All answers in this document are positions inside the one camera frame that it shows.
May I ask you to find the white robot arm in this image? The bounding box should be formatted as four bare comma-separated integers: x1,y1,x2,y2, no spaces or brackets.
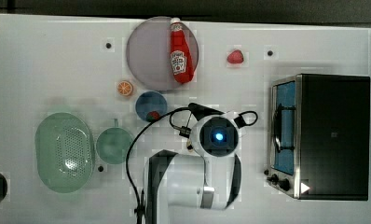
144,112,241,224

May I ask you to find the green mug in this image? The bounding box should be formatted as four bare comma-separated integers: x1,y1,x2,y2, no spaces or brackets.
96,119,133,164

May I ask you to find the plush strawberry in bowl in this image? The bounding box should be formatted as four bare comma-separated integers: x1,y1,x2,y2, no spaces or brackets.
146,111,160,122

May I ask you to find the blue bowl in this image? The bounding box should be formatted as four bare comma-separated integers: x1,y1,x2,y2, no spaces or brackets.
135,91,168,121

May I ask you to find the red ketchup bottle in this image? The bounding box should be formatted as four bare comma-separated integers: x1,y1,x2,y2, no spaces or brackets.
170,18,194,84

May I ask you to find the orange slice toy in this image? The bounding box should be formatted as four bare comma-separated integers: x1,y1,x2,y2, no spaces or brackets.
117,80,134,97

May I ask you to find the grey round plate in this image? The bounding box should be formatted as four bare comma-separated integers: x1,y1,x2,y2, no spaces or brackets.
126,17,182,91

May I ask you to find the red plush strawberry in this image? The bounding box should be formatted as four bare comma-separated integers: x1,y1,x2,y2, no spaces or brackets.
227,49,244,64

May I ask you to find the green perforated colander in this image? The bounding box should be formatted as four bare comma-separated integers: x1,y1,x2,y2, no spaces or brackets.
34,112,95,193

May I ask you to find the silver black toaster oven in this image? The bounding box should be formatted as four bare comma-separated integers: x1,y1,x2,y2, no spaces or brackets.
265,74,371,201

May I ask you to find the black cable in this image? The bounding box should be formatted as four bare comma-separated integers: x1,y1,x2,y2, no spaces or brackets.
125,102,258,224

